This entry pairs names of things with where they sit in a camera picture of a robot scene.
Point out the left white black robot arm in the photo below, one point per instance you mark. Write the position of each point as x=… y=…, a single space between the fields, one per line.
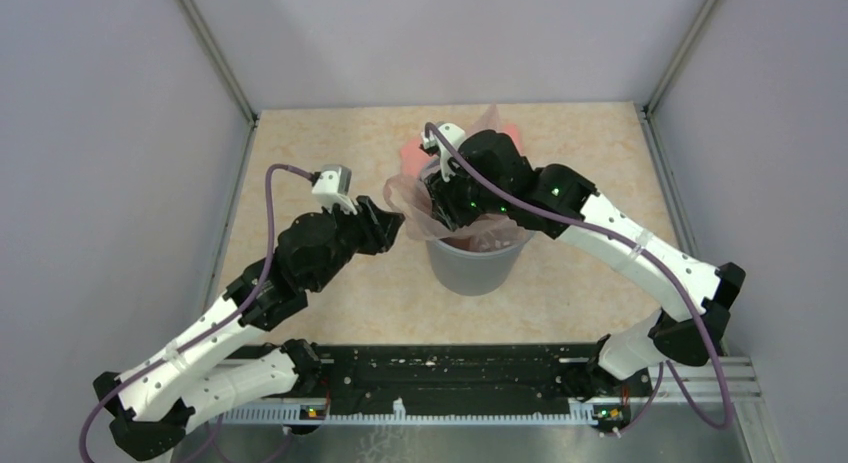
x=155 y=405

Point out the white toothed cable strip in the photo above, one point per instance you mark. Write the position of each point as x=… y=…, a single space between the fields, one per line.
x=290 y=414

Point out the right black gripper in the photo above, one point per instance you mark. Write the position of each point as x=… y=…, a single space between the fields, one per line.
x=442 y=193

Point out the pink cloth towel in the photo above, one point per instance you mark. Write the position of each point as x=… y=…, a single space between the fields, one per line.
x=413 y=159

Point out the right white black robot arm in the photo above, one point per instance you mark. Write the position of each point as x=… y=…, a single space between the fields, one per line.
x=695 y=297

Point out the translucent pink trash bag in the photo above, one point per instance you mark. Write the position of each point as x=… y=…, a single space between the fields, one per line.
x=492 y=153

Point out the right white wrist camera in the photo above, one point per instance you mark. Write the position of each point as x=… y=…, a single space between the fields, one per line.
x=438 y=140

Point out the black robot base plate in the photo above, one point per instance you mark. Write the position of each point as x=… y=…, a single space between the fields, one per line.
x=449 y=380

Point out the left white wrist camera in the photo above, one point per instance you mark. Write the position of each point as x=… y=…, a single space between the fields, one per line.
x=331 y=189

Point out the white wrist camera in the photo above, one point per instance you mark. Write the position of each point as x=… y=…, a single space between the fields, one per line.
x=438 y=140
x=331 y=189

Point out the grey plastic trash bin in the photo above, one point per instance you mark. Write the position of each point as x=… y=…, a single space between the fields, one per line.
x=469 y=273

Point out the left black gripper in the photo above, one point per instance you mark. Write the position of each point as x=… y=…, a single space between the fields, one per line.
x=378 y=228

